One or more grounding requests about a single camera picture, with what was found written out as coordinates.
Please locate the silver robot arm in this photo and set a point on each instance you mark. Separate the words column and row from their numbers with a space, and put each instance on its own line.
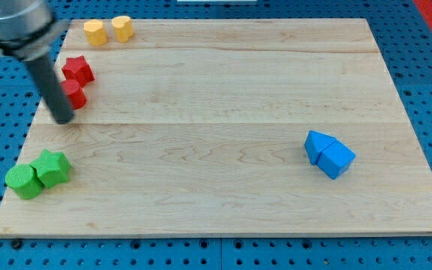
column 28, row 28

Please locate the red star block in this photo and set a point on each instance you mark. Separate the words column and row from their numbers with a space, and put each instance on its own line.
column 78, row 69

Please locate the green star block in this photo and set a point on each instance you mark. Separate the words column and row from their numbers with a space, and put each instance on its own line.
column 52, row 168

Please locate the wooden board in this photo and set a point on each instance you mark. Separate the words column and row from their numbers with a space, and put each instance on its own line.
column 195, row 128

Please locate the blue triangle block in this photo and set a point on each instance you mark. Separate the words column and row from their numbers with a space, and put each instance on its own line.
column 315, row 143

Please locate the blue cube block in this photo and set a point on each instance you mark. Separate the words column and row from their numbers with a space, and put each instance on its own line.
column 335, row 159

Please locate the yellow heart block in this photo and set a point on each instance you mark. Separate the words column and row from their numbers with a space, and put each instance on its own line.
column 123, row 28

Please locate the red cylinder block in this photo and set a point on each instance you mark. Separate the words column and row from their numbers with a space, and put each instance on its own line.
column 74, row 92

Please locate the yellow hexagon block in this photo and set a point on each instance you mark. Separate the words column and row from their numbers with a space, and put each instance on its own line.
column 95, row 32

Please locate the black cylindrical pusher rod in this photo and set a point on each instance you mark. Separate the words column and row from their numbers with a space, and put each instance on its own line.
column 44, row 77

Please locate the green cylinder block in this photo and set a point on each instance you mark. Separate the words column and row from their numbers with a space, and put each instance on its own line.
column 23, row 180

